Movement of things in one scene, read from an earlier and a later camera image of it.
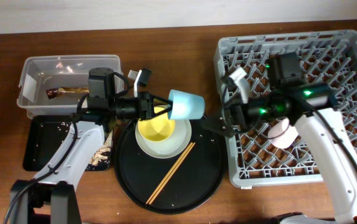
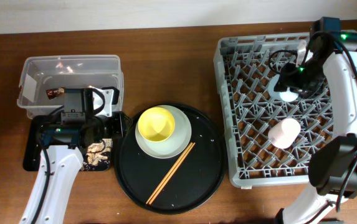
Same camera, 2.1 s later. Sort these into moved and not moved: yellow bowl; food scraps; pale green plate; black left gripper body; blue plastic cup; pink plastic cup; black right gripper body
Moved: black right gripper body; black left gripper body; blue plastic cup
Not moved: pale green plate; pink plastic cup; yellow bowl; food scraps
